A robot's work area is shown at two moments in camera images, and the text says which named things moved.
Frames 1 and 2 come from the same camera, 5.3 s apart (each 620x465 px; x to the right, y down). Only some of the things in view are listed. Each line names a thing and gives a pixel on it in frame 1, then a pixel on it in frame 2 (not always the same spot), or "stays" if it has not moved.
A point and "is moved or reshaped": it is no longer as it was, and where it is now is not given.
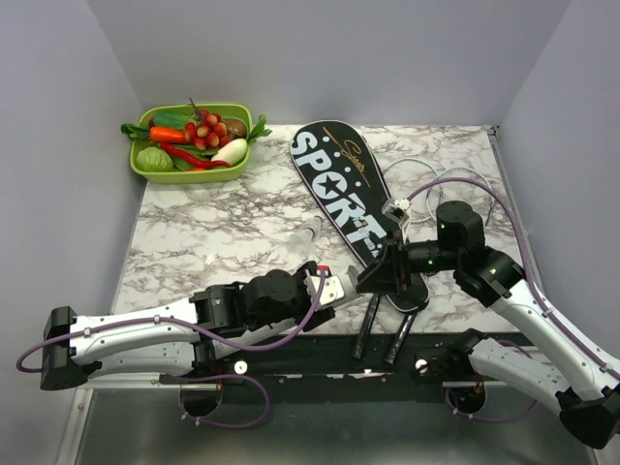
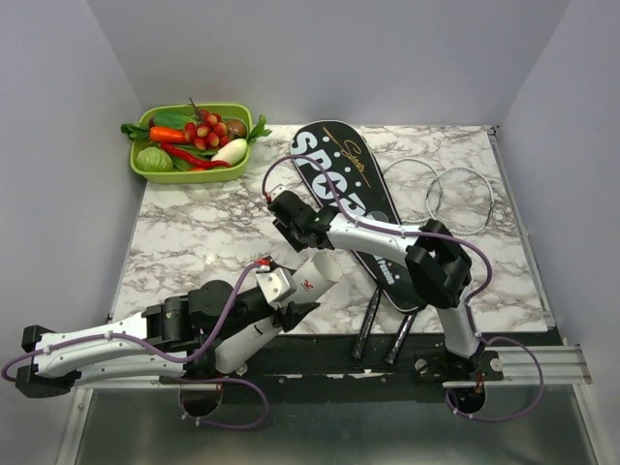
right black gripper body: x=404 y=260 to x=290 y=236
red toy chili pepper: x=196 y=162 stays
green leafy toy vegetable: x=259 y=131 stays
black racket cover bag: x=348 y=179 stays
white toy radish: x=232 y=151 stays
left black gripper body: x=300 y=308 to x=250 y=312
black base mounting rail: x=356 y=368 stays
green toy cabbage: x=154 y=160 stays
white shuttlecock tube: x=349 y=284 is moved or reshaped
